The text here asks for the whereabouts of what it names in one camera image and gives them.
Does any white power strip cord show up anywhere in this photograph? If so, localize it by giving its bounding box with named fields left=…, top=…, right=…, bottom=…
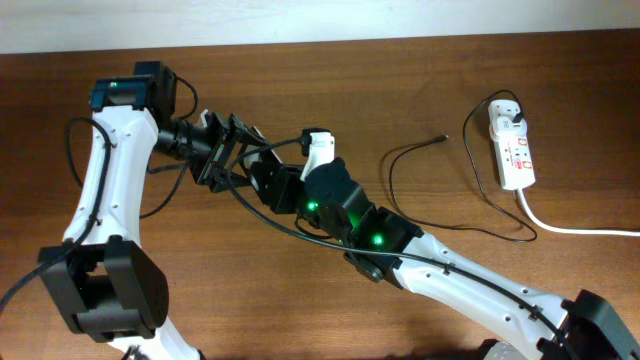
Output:
left=514, top=188, right=640, bottom=238

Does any black Samsung Galaxy phone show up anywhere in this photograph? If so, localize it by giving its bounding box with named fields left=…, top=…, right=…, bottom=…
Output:
left=240, top=126, right=283, bottom=191

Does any white power strip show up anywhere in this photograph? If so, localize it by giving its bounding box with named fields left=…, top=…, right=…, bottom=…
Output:
left=491, top=135, right=536, bottom=191

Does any white charger plug adapter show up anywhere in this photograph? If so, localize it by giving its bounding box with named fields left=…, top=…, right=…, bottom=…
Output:
left=488, top=99, right=527, bottom=141

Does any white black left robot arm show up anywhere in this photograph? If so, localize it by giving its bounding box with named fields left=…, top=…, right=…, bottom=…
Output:
left=38, top=61, right=266, bottom=359

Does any black USB charging cable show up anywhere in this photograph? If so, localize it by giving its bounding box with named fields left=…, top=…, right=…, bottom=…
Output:
left=388, top=89, right=539, bottom=244

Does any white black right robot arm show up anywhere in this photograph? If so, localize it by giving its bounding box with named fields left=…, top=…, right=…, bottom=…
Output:
left=241, top=158, right=639, bottom=359

